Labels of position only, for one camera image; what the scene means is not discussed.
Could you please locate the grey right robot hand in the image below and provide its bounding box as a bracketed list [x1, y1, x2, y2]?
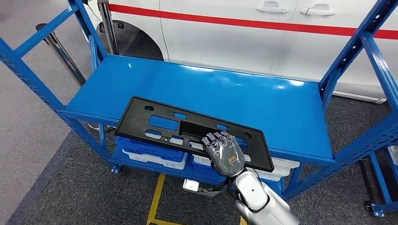
[201, 130, 246, 178]

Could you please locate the blue wheeled cart frame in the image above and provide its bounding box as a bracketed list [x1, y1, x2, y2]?
[365, 145, 398, 218]

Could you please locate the blue metal shelf rack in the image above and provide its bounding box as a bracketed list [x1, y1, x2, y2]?
[0, 0, 398, 203]

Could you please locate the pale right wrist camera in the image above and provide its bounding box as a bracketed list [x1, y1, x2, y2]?
[182, 179, 231, 198]

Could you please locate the white car with red stripe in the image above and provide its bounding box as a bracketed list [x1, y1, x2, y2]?
[82, 0, 398, 105]

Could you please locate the small white plastic bin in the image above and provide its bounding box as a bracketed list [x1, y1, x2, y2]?
[122, 149, 188, 171]

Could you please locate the chrome stanchion post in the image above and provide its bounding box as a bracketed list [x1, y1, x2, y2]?
[35, 22, 116, 133]
[96, 0, 121, 56]

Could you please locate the black plastic bracket part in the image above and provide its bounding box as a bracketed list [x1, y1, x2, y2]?
[114, 96, 275, 173]

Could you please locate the small blue plastic bin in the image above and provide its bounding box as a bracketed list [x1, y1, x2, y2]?
[115, 136, 187, 164]

